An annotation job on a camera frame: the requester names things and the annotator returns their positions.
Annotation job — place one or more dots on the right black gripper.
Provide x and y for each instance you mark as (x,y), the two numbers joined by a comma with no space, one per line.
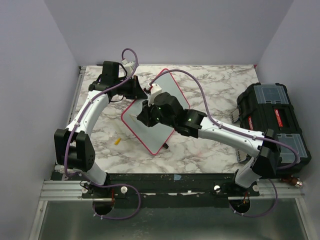
(144,116)

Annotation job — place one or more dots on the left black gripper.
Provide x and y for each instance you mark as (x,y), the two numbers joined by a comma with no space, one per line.
(137,91)

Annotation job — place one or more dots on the pink framed whiteboard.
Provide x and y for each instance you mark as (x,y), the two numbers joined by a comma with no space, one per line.
(172,102)

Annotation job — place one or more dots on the yellow marker cap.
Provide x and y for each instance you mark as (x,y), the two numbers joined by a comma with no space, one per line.
(117,141)

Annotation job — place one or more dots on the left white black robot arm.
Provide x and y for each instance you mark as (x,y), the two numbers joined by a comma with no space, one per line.
(73,147)

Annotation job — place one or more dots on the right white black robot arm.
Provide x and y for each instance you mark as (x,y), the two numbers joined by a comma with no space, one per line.
(260,146)

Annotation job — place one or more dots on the black plastic toolbox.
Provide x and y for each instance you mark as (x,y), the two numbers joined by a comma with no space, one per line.
(268,106)

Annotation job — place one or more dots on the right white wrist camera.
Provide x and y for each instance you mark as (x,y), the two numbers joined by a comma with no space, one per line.
(153,91)

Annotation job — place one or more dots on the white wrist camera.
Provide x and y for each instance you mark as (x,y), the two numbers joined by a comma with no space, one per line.
(129,66)
(153,91)

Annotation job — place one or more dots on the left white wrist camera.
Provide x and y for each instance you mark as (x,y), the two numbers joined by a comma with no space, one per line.
(129,66)

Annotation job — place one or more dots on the black base frame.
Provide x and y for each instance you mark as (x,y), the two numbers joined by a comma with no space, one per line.
(154,190)

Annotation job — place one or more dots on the aluminium rail frame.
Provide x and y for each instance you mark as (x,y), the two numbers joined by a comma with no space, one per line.
(69,109)

